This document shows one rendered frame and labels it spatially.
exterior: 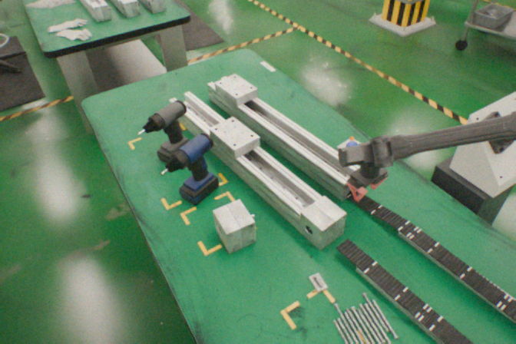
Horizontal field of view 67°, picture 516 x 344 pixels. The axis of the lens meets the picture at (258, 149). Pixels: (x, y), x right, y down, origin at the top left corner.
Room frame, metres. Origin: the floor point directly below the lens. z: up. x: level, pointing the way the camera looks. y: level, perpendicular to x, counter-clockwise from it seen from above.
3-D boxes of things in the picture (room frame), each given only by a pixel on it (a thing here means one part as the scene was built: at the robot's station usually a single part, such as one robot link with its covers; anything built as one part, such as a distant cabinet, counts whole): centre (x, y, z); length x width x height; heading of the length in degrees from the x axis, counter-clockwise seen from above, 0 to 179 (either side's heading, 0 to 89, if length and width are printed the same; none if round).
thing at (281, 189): (1.09, 0.09, 0.82); 0.80 x 0.10 x 0.09; 37
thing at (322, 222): (0.74, -0.19, 0.83); 0.12 x 0.09 x 0.10; 127
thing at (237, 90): (1.40, 0.08, 0.87); 0.16 x 0.11 x 0.07; 37
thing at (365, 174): (0.84, -0.33, 0.94); 0.10 x 0.07 x 0.07; 126
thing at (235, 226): (0.74, 0.07, 0.83); 0.11 x 0.10 x 0.10; 117
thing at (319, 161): (1.20, -0.07, 0.82); 0.80 x 0.10 x 0.09; 37
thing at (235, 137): (1.09, 0.09, 0.87); 0.16 x 0.11 x 0.07; 37
